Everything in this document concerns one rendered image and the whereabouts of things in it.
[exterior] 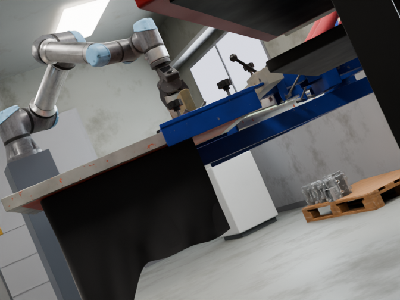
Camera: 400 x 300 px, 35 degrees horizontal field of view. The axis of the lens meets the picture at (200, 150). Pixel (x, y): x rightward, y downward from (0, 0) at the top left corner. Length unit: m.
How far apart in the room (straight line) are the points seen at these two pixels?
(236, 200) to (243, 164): 0.49
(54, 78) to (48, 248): 0.68
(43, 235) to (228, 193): 5.68
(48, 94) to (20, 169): 0.33
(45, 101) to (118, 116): 7.66
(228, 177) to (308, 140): 1.13
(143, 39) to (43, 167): 0.79
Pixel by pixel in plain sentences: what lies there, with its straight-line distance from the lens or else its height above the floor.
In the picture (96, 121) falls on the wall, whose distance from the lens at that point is 10.27.
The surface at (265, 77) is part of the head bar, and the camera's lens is 1.85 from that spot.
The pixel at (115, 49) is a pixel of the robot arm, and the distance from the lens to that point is 2.18.
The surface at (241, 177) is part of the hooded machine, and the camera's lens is 8.27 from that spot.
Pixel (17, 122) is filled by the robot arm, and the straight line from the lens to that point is 2.75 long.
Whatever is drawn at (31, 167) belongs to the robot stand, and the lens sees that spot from 2.67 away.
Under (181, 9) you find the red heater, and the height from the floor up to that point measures 1.02.
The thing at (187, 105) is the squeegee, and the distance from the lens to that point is 1.95.
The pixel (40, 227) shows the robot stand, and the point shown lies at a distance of 2.64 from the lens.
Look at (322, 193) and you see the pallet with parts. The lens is 6.53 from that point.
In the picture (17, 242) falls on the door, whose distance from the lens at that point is 9.74.
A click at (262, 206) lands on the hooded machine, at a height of 0.25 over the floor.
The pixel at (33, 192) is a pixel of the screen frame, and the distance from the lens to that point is 1.82.
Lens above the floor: 0.80
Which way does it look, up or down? 3 degrees up
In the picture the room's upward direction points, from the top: 24 degrees counter-clockwise
